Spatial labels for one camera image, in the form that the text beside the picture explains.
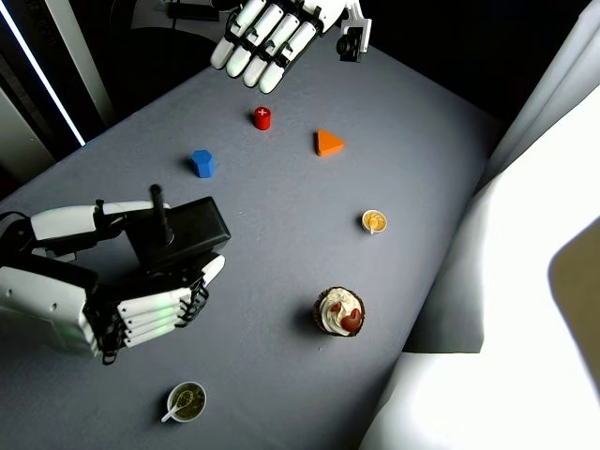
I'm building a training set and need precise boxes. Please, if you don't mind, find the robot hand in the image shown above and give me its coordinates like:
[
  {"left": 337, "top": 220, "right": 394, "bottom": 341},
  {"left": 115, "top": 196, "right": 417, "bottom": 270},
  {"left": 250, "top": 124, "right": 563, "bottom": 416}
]
[
  {"left": 0, "top": 199, "right": 227, "bottom": 367},
  {"left": 209, "top": 0, "right": 352, "bottom": 94}
]

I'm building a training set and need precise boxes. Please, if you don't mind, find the black power adapter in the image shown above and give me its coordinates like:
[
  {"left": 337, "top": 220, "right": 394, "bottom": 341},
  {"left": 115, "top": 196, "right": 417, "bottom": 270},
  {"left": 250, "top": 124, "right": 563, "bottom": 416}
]
[{"left": 167, "top": 0, "right": 222, "bottom": 23}]

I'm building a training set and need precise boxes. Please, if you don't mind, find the orange triangular block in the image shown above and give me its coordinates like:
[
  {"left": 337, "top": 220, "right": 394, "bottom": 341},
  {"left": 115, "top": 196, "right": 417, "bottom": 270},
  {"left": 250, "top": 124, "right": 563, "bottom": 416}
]
[{"left": 314, "top": 128, "right": 346, "bottom": 158}]

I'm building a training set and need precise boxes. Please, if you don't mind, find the blue hexagonal block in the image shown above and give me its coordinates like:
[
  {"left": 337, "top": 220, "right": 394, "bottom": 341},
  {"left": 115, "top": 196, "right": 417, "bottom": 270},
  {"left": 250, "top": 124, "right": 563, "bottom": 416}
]
[{"left": 189, "top": 149, "right": 218, "bottom": 180}]

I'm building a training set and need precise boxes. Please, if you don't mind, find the small bowl green soup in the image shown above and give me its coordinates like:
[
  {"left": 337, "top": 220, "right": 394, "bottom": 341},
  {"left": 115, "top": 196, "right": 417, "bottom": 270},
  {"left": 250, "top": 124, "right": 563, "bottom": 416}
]
[{"left": 160, "top": 381, "right": 208, "bottom": 425}]

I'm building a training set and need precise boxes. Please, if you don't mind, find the small bowl yellow food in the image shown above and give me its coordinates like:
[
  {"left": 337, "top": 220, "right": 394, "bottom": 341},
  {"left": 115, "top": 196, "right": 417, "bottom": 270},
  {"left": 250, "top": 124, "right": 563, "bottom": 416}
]
[{"left": 361, "top": 209, "right": 389, "bottom": 236}]

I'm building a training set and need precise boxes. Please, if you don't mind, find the bright light strip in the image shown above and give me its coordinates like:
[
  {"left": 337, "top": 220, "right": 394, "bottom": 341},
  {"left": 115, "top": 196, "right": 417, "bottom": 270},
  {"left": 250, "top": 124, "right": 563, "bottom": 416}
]
[{"left": 0, "top": 4, "right": 88, "bottom": 147}]

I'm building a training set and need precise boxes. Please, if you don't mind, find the grey table cloth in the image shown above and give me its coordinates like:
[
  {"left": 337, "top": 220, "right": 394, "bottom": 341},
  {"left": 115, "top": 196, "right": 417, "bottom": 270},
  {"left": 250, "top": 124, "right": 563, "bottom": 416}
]
[{"left": 0, "top": 25, "right": 506, "bottom": 450}]

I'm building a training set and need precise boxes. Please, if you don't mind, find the toy cupcake with cream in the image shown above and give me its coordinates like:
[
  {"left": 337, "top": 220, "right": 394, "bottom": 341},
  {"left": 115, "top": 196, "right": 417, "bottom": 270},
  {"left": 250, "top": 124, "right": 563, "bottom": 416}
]
[{"left": 313, "top": 286, "right": 368, "bottom": 339}]

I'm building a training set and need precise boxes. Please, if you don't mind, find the white curtain backdrop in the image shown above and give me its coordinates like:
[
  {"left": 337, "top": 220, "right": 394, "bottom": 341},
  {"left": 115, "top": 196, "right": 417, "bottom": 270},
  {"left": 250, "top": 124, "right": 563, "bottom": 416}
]
[{"left": 358, "top": 0, "right": 600, "bottom": 450}]

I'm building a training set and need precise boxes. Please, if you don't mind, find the beige rounded panel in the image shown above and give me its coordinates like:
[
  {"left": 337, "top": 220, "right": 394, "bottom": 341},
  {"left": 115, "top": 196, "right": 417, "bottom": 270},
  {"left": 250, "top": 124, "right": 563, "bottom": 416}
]
[{"left": 547, "top": 217, "right": 600, "bottom": 391}]

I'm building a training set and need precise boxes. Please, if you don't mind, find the black wrist camera white bracket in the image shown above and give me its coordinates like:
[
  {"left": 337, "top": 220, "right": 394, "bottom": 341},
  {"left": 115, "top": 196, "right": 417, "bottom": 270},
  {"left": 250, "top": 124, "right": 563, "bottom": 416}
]
[{"left": 335, "top": 3, "right": 373, "bottom": 64}]

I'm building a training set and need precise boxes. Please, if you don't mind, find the white frame post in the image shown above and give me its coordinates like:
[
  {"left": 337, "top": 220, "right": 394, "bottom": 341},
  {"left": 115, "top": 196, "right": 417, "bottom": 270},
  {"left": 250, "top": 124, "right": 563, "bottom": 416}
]
[{"left": 44, "top": 0, "right": 116, "bottom": 128}]

